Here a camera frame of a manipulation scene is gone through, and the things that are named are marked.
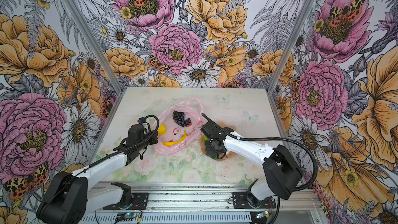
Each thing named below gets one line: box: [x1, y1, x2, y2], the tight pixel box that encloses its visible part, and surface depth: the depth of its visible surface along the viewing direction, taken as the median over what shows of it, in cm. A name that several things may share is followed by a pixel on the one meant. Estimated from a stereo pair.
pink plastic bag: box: [153, 98, 205, 156], surface depth 96 cm
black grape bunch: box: [172, 110, 192, 128], surface depth 103 cm
